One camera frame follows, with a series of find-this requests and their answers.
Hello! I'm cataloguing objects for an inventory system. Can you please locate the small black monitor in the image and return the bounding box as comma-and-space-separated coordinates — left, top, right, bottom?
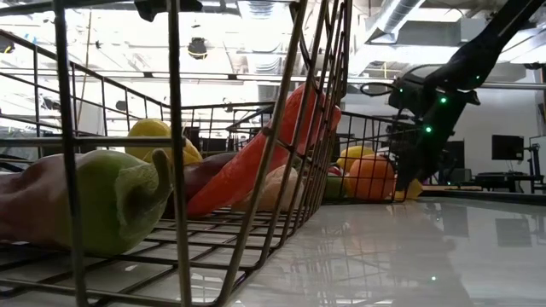
445, 140, 466, 163

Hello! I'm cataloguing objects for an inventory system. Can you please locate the black background desk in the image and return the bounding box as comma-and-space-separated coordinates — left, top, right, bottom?
474, 171, 546, 194

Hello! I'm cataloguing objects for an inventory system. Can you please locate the large black monitor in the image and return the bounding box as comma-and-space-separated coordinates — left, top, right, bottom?
491, 135, 525, 161

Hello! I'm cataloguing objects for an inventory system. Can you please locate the red pepper with green top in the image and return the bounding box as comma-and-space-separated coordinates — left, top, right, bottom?
0, 148, 174, 258

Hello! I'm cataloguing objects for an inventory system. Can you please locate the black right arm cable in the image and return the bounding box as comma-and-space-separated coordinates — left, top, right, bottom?
359, 63, 444, 97

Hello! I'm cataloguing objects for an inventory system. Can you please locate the orange fruit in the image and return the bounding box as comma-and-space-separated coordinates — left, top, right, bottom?
345, 153, 397, 202

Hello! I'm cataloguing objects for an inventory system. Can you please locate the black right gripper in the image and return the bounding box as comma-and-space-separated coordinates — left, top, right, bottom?
387, 76, 481, 191

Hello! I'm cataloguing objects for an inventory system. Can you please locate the black wire basket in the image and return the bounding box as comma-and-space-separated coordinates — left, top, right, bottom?
181, 101, 421, 205

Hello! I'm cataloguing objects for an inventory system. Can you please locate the silver ceiling duct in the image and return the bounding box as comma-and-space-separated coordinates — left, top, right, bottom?
365, 0, 427, 45

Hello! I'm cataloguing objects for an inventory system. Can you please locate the black overhead camera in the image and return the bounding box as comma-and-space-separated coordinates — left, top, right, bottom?
187, 37, 208, 61

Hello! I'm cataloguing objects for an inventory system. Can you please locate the black aluminium table frame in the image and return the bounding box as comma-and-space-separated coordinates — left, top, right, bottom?
421, 188, 546, 207

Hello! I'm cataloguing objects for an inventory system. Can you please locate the beige garlic bulb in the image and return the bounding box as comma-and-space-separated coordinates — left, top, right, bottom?
232, 165, 306, 213

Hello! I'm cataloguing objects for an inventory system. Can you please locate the white wire basket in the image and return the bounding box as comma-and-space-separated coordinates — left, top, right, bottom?
0, 0, 355, 307

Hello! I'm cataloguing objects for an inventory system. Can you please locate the orange carrot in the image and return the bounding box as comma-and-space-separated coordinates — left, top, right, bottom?
186, 83, 343, 219

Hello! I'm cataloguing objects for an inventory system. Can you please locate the yellow corn cob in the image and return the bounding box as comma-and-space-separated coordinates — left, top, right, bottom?
125, 118, 204, 166

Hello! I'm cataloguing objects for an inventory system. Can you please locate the black tripod stand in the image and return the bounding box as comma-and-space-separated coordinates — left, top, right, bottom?
523, 142, 543, 174

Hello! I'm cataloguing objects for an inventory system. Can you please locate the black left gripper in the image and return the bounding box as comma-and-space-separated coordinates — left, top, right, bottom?
134, 0, 204, 23

